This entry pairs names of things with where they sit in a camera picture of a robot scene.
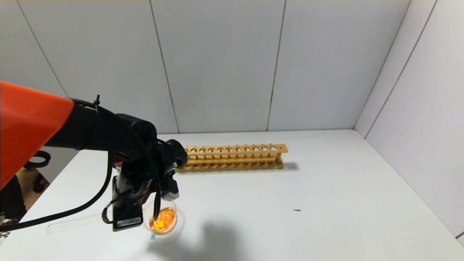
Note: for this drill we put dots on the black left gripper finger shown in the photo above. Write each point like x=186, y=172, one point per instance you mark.
x=170, y=188

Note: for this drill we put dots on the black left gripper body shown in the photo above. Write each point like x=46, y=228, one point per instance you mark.
x=127, y=219

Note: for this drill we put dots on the test tube with yellow pigment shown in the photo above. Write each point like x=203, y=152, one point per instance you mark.
x=76, y=223

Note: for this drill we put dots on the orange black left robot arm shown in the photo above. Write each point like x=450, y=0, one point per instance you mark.
x=47, y=134

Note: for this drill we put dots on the wooden test tube rack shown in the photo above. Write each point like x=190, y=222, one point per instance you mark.
x=239, y=163

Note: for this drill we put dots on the clear glass beaker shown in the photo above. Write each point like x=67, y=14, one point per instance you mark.
x=165, y=220

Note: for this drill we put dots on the black office chair base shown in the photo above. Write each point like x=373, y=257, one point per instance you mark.
x=38, y=170

